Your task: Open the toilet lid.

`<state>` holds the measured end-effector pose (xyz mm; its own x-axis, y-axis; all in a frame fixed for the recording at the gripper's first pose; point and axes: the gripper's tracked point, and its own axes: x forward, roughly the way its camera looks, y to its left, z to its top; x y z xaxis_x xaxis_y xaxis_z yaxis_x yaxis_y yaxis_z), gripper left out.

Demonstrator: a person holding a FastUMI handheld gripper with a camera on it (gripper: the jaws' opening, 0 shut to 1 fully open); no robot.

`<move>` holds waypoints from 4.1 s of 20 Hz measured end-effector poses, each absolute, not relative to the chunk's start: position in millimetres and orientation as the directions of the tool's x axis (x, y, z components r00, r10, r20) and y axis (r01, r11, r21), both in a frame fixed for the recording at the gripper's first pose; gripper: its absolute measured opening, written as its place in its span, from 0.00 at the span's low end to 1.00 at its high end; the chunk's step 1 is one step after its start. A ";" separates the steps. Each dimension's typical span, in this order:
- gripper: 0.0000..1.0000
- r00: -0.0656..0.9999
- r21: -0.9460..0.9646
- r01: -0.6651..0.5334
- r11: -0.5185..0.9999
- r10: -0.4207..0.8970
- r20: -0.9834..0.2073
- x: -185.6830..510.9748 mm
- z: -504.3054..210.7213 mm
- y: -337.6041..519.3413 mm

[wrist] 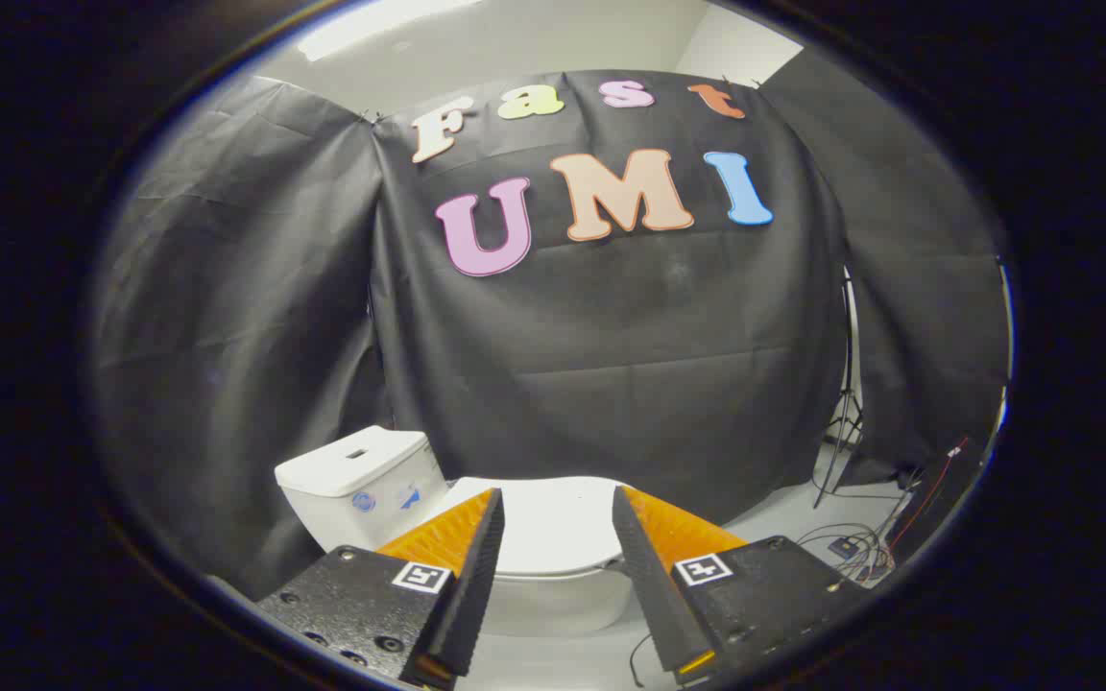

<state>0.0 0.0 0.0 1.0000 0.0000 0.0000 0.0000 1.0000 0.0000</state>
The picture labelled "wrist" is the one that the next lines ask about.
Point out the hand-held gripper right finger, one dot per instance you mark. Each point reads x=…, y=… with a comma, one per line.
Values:
x=644, y=576

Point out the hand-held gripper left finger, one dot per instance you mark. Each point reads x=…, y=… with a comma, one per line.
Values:
x=476, y=576

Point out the white toilet lid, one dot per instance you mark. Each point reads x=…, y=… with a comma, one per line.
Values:
x=553, y=523

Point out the black backdrop cloth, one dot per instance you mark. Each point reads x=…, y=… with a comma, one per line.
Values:
x=611, y=336

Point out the black tripod light stand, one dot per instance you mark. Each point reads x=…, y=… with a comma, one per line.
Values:
x=848, y=384

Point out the small black floor box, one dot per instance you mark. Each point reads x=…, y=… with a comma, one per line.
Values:
x=843, y=548

